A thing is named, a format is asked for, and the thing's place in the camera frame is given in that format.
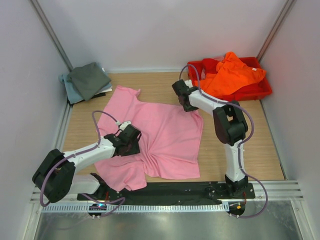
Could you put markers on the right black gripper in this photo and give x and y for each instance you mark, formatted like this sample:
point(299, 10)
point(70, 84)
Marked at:
point(189, 108)

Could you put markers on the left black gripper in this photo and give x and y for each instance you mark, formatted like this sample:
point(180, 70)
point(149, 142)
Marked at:
point(134, 150)

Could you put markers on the pink t-shirt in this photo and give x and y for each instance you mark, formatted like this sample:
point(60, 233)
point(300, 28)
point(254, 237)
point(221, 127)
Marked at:
point(169, 143)

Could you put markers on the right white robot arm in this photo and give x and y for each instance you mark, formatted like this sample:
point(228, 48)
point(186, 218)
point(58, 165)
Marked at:
point(230, 128)

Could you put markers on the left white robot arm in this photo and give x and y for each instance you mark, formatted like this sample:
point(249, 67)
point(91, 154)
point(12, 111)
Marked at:
point(57, 177)

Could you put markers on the orange t-shirt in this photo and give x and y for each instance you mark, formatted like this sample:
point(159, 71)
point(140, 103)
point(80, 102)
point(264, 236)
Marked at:
point(225, 77)

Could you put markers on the black folded t-shirt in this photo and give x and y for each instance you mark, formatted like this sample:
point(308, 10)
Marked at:
point(101, 94)

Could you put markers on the light blue folded t-shirt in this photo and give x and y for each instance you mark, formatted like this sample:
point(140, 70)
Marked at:
point(72, 93)

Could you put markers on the grey folded t-shirt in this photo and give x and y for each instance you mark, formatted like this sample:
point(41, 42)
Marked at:
point(88, 80)

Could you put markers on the red plastic bin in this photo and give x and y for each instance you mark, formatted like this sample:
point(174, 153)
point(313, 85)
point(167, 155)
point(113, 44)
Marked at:
point(255, 91)

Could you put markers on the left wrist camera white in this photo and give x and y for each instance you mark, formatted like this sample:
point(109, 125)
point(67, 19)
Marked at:
point(122, 125)

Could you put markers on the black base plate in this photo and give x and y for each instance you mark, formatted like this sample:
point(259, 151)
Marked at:
point(198, 193)

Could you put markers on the white slotted cable duct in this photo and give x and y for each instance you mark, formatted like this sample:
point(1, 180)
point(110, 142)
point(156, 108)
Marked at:
point(87, 207)

